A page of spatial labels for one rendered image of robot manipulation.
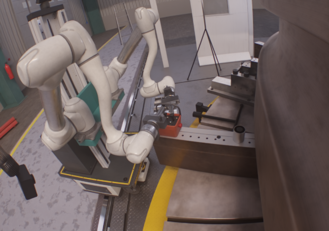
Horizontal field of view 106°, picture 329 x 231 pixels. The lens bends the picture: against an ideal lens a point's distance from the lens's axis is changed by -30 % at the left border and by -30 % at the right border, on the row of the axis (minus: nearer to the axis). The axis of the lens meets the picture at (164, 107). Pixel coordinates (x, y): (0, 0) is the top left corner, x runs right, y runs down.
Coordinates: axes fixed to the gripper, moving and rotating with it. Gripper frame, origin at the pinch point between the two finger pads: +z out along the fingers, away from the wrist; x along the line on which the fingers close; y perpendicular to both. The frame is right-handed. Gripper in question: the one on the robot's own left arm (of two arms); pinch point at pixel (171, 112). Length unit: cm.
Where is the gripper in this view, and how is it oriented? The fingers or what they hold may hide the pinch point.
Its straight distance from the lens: 125.2
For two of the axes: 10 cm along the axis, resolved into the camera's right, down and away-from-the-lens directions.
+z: 0.6, 7.3, -6.8
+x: -9.6, 2.2, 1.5
